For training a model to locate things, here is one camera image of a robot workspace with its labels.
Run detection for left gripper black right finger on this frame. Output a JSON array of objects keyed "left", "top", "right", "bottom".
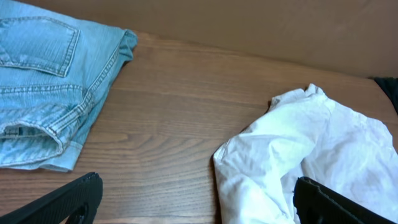
[{"left": 293, "top": 177, "right": 395, "bottom": 224}]

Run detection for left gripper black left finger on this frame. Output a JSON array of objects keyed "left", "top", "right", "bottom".
[{"left": 1, "top": 172, "right": 103, "bottom": 224}]

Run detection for beige khaki shorts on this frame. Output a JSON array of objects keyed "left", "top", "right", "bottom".
[{"left": 213, "top": 85, "right": 397, "bottom": 223}]

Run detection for folded light blue denim shorts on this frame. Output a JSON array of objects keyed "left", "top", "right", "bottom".
[{"left": 1, "top": 1, "right": 137, "bottom": 172}]

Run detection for black garment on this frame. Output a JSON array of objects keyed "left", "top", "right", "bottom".
[{"left": 374, "top": 77, "right": 398, "bottom": 113}]

